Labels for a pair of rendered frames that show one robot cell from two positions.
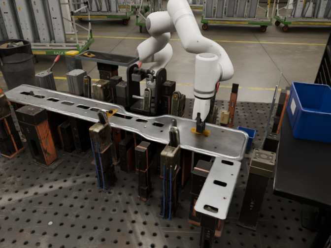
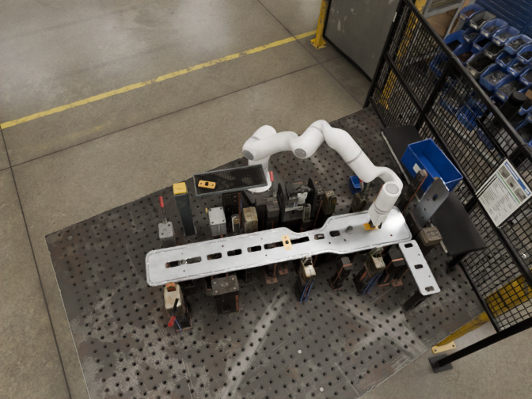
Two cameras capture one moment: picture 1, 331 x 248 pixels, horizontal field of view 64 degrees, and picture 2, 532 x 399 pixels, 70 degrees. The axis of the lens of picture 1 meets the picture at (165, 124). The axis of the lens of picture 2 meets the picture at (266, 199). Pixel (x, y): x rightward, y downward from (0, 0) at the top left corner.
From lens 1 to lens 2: 1.55 m
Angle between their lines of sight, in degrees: 37
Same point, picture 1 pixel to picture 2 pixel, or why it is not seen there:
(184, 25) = (362, 165)
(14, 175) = (220, 339)
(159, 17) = (313, 146)
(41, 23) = not seen: outside the picture
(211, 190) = (419, 275)
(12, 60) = not seen: outside the picture
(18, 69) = not seen: outside the picture
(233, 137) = (393, 217)
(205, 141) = (380, 233)
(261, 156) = (431, 235)
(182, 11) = (355, 151)
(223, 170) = (412, 254)
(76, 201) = (296, 324)
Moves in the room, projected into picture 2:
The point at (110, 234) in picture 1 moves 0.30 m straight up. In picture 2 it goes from (344, 329) to (359, 312)
